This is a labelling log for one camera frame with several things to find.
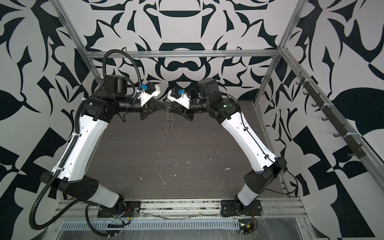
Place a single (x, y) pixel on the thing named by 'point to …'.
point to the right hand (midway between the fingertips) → (171, 105)
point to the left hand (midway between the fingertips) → (164, 101)
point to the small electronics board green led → (246, 226)
